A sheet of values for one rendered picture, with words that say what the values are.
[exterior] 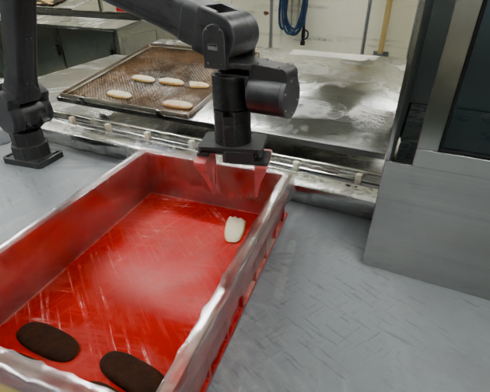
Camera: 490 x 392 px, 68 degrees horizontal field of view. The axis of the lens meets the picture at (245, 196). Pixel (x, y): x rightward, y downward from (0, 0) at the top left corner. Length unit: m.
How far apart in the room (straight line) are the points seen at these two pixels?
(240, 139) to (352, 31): 4.01
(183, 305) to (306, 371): 0.19
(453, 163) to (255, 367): 0.36
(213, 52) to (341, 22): 4.05
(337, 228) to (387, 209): 0.16
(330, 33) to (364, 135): 3.68
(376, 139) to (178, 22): 0.56
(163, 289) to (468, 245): 0.44
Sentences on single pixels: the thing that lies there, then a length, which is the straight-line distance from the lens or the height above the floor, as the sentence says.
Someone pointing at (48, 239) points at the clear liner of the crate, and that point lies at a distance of 0.62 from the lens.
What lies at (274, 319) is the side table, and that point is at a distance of 0.54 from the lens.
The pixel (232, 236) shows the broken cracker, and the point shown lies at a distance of 0.65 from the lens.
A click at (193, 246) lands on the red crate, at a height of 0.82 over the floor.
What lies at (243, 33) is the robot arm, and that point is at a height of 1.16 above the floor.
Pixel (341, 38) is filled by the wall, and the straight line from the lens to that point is 4.55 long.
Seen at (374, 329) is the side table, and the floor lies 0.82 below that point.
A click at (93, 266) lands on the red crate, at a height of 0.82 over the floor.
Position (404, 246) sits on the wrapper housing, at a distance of 0.61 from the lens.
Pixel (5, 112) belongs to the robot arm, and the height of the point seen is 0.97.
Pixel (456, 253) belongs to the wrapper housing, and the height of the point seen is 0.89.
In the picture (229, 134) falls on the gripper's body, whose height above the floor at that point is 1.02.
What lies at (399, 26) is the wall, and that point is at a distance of 4.46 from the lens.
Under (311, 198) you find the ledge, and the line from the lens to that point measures 0.75.
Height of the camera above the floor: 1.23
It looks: 31 degrees down
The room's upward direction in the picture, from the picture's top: straight up
